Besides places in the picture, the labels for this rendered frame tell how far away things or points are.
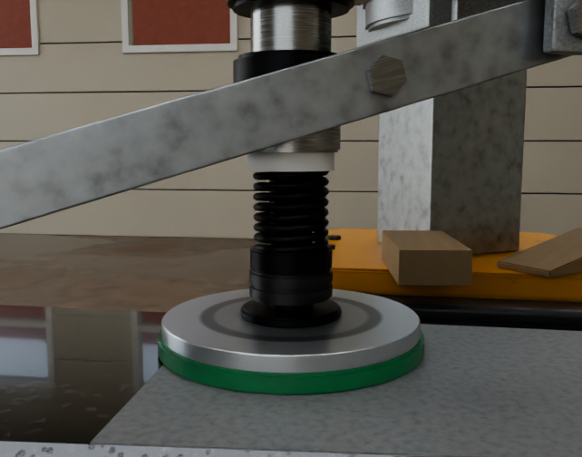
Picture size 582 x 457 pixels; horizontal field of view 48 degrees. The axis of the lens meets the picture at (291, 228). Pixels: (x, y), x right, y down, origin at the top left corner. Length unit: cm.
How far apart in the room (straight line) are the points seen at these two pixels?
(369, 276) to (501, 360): 50
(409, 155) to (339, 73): 70
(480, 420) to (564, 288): 63
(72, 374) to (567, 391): 35
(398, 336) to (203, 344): 14
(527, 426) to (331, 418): 12
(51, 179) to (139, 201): 656
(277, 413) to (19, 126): 720
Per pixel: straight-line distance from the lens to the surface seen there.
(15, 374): 53
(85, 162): 46
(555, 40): 53
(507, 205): 121
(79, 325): 65
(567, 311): 101
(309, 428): 41
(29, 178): 47
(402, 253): 90
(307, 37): 51
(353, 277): 102
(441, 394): 47
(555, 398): 49
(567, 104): 673
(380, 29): 122
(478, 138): 117
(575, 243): 114
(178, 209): 688
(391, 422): 42
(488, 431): 42
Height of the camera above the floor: 97
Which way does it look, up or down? 7 degrees down
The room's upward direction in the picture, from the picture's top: straight up
